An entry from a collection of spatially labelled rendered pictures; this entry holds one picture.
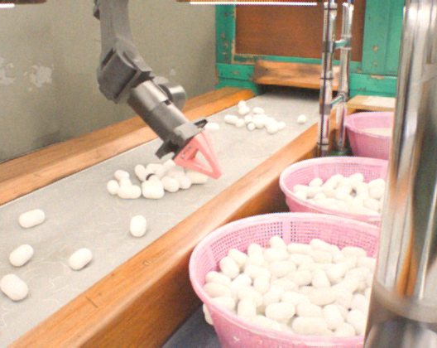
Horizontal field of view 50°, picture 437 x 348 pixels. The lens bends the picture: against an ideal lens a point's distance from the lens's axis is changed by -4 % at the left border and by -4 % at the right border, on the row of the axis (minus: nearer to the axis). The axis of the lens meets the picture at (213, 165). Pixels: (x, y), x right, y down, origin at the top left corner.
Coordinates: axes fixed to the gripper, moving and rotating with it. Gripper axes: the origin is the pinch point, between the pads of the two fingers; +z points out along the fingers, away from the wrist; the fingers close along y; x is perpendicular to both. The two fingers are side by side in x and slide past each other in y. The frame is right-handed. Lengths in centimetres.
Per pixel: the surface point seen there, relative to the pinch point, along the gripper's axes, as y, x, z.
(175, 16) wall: 168, 54, -97
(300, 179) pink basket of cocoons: 8.5, -6.3, 10.5
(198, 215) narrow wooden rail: -16.6, -3.7, 4.1
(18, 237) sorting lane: -29.6, 11.6, -10.3
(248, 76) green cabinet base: 80, 15, -24
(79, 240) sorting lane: -26.3, 6.4, -4.1
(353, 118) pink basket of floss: 53, -8, 10
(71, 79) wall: 173, 138, -134
